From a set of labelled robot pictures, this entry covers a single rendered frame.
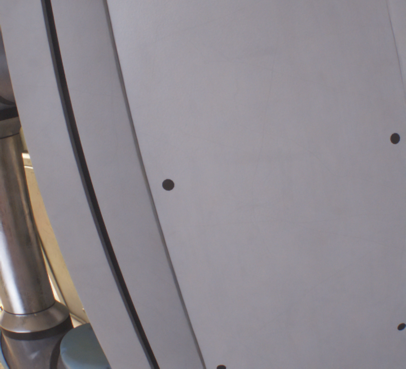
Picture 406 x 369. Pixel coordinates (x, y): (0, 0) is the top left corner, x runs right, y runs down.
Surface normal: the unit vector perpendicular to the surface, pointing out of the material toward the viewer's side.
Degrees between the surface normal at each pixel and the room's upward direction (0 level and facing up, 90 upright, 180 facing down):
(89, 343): 8
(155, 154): 90
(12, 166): 89
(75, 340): 8
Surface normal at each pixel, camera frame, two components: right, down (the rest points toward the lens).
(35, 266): 0.86, -0.04
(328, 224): -0.04, 0.31
